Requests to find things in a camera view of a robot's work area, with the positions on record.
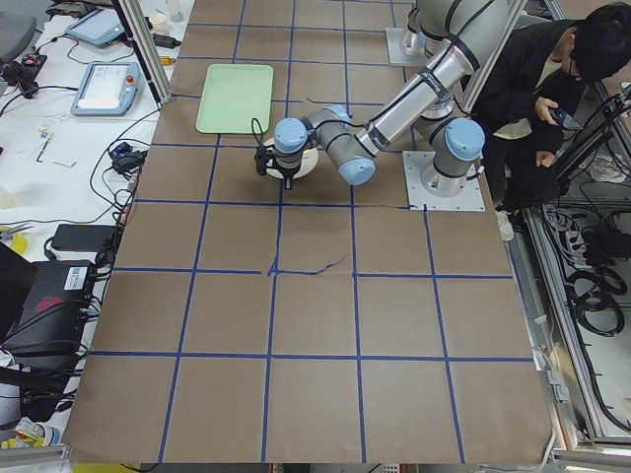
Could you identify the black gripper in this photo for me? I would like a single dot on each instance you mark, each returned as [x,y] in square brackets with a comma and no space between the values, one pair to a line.
[287,174]

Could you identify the white round plate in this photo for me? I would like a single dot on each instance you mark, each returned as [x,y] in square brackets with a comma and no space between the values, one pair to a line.
[308,160]

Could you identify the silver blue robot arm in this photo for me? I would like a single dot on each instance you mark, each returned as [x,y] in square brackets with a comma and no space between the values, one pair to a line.
[417,40]
[460,37]

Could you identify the mint green tray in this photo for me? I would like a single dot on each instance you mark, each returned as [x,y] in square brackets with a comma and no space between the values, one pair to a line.
[234,94]

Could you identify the brass cylinder tool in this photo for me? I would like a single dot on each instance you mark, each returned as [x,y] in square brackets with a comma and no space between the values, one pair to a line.
[167,61]

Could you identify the near teach pendant tablet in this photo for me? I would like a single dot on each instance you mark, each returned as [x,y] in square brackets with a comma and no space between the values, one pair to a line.
[107,89]

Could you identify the teach pendant tablet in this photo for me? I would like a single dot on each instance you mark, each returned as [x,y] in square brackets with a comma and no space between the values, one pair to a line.
[107,89]
[99,28]

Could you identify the far teach pendant tablet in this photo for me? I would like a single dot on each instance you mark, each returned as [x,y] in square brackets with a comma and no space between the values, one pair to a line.
[99,28]

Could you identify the black power adapter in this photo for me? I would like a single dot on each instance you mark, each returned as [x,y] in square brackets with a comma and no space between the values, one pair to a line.
[81,238]

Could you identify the person in black jacket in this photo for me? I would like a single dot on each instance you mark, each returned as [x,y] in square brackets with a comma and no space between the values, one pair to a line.
[542,67]

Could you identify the black computer box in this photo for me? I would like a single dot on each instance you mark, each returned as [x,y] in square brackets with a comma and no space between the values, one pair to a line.
[55,311]

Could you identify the black smartphone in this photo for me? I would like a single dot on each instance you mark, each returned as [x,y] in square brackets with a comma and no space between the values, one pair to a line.
[565,120]

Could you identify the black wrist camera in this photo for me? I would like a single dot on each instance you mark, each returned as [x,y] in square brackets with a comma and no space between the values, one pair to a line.
[264,160]

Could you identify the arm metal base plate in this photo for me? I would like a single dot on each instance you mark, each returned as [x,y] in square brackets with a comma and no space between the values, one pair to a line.
[428,190]
[396,55]

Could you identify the aluminium frame post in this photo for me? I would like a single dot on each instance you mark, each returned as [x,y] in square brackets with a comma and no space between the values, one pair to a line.
[135,26]

